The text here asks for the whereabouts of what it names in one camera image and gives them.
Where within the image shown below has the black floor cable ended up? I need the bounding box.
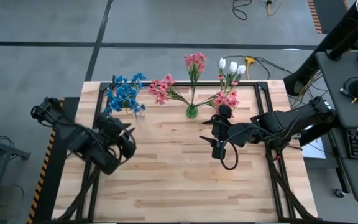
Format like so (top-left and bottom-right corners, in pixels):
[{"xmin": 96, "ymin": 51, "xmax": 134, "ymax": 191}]
[
  {"xmin": 217, "ymin": 55, "xmax": 293, "ymax": 81},
  {"xmin": 232, "ymin": 0, "xmax": 252, "ymax": 21}
]

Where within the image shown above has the black metal table frame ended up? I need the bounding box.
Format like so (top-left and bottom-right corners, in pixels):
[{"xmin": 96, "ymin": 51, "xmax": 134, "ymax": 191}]
[{"xmin": 53, "ymin": 75, "xmax": 321, "ymax": 224}]

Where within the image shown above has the tall clear glass vase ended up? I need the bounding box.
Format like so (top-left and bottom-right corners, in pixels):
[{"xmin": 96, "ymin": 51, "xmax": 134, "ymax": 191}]
[{"xmin": 126, "ymin": 107, "xmax": 145, "ymax": 123}]

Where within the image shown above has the yellow power plug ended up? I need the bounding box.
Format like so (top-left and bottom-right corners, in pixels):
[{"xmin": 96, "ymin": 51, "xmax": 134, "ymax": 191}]
[{"xmin": 245, "ymin": 56, "xmax": 256, "ymax": 80}]

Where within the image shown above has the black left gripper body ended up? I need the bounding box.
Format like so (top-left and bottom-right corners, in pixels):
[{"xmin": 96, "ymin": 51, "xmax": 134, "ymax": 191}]
[{"xmin": 88, "ymin": 114, "xmax": 127, "ymax": 175}]

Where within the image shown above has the yellow cable bundle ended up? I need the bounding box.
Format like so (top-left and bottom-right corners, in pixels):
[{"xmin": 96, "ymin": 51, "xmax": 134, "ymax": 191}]
[{"xmin": 290, "ymin": 70, "xmax": 323, "ymax": 108}]

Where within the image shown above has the hazard-striped black floor mat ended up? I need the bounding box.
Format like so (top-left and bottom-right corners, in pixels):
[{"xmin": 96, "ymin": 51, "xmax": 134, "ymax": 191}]
[
  {"xmin": 26, "ymin": 96, "xmax": 80, "ymax": 224},
  {"xmin": 306, "ymin": 0, "xmax": 351, "ymax": 35}
]

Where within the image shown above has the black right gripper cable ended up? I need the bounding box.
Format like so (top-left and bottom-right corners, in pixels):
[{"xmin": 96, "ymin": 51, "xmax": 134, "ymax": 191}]
[{"xmin": 219, "ymin": 142, "xmax": 239, "ymax": 171}]

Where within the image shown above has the grey desk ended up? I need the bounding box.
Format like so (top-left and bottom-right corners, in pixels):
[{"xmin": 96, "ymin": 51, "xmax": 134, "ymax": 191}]
[{"xmin": 314, "ymin": 49, "xmax": 358, "ymax": 205}]

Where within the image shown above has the black cylindrical post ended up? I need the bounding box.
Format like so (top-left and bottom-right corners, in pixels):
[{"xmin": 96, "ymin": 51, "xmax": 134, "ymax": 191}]
[{"xmin": 327, "ymin": 18, "xmax": 358, "ymax": 62}]

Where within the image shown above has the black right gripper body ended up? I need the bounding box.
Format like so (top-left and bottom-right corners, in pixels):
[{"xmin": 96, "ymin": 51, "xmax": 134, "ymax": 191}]
[{"xmin": 211, "ymin": 104, "xmax": 252, "ymax": 159}]

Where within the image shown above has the white paper sheet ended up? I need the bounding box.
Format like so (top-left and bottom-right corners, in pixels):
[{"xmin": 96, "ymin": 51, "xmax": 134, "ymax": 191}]
[{"xmin": 301, "ymin": 136, "xmax": 326, "ymax": 160}]

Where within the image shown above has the yellow floor cable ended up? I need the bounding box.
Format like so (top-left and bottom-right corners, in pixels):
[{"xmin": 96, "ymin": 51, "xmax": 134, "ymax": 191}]
[{"xmin": 265, "ymin": 0, "xmax": 283, "ymax": 16}]

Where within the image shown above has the green ribbed glass vase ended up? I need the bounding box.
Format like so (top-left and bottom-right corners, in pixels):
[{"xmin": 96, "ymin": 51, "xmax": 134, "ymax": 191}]
[{"xmin": 186, "ymin": 105, "xmax": 198, "ymax": 119}]

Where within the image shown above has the black tower fan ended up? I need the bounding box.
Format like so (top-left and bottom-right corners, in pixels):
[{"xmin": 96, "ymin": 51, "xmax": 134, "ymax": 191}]
[{"xmin": 283, "ymin": 0, "xmax": 358, "ymax": 96}]

